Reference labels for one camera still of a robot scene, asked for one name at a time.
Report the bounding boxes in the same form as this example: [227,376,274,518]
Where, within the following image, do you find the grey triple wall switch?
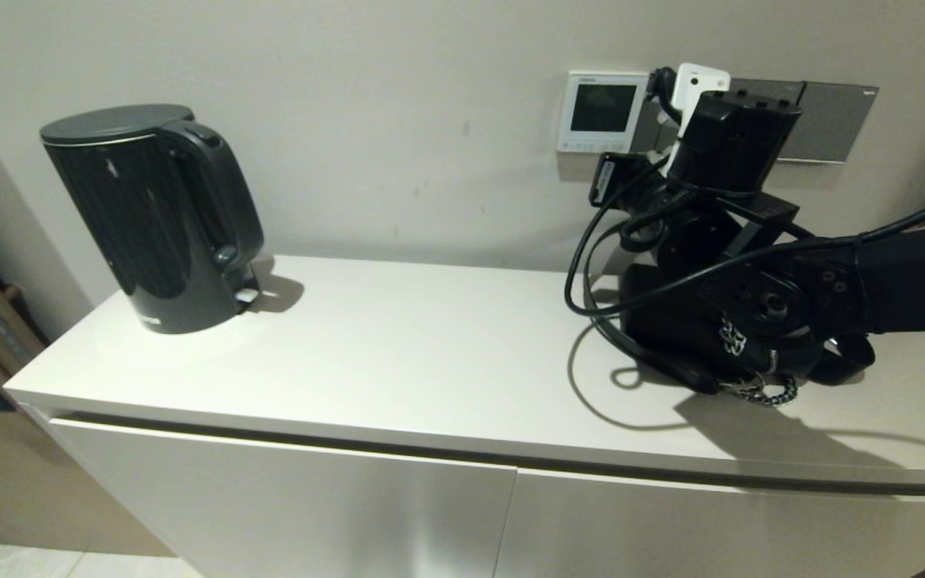
[630,78,680,155]

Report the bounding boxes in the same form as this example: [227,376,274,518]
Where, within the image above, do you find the white sideboard cabinet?
[3,255,925,578]

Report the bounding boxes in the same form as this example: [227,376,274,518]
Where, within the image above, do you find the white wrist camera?
[669,63,731,176]

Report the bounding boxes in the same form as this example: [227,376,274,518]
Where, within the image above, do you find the white cabinet door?
[51,417,517,578]
[495,467,925,578]

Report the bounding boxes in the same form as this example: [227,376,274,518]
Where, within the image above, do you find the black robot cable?
[564,67,925,318]

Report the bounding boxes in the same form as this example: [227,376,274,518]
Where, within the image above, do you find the black electric kettle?
[39,104,265,335]

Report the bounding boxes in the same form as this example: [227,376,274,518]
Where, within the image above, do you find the black labelled connector box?
[589,153,632,207]

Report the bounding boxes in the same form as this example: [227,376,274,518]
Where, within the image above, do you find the black leather handbag with chain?
[581,241,877,406]

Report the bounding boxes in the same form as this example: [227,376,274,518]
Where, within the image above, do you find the white wall thermostat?
[556,71,650,154]

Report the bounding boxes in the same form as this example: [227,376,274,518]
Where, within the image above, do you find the grey single wall switch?
[729,77,807,161]
[777,82,880,165]

